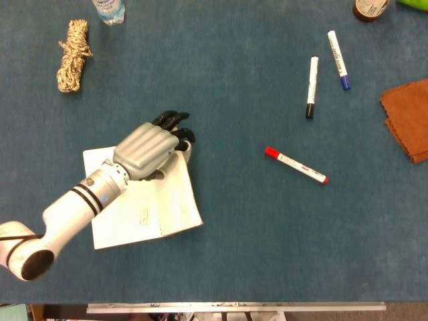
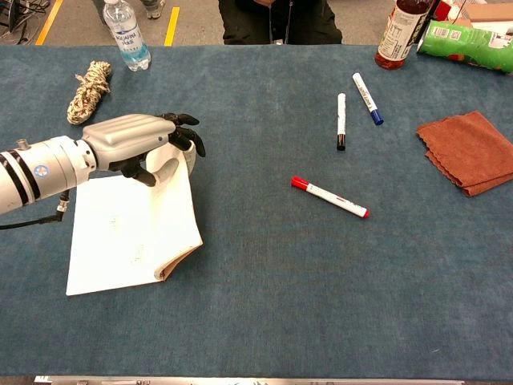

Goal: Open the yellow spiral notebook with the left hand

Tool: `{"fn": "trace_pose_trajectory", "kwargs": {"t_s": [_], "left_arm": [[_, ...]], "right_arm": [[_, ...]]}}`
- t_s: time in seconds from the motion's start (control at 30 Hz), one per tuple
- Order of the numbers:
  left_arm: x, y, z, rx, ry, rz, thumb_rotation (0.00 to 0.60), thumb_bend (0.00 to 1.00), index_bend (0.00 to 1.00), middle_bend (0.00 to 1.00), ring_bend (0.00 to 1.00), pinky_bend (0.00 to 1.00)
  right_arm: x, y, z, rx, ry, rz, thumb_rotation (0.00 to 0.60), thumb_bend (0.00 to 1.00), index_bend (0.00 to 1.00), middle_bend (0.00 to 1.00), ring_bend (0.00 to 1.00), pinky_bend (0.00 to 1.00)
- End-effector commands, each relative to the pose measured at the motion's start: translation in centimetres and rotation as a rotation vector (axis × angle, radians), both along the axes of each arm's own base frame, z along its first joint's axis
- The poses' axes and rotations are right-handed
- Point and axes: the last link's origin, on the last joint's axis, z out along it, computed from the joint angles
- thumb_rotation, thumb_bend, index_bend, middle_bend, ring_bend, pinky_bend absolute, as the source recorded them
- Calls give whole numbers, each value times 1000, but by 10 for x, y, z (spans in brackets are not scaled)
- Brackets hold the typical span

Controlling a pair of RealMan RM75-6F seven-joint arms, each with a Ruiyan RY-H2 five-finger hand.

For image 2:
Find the silver black robot left hand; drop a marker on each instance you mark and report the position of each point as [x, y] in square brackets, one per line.
[124, 136]

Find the pale yellow spiral notebook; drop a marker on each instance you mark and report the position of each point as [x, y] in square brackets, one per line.
[128, 232]

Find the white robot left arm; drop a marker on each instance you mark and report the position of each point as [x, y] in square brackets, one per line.
[40, 172]

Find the clear plastic water bottle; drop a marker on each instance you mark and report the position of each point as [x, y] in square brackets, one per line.
[128, 40]

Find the grey sneaker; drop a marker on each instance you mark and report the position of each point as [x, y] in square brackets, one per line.
[156, 8]

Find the person's black clothed torso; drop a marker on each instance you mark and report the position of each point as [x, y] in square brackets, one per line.
[280, 22]

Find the white marker with red cap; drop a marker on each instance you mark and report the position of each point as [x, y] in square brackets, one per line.
[332, 197]

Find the white marker with black cap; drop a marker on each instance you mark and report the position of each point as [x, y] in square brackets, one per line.
[341, 120]

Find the blue felt table mat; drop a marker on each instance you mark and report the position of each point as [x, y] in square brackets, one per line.
[280, 301]

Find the white marker with blue cap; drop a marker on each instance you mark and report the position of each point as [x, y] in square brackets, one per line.
[366, 96]

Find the brown tea bottle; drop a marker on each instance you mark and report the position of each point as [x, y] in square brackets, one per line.
[397, 36]

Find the red box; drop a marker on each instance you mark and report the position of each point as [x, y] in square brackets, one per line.
[443, 8]

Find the brown folded microfiber cloth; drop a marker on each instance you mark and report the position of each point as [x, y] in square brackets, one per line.
[469, 152]

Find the green chip can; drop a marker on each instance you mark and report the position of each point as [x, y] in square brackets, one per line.
[465, 44]

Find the cardboard box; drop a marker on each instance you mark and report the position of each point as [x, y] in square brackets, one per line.
[491, 10]

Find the silver metal rail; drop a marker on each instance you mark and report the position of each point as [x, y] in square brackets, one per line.
[240, 380]

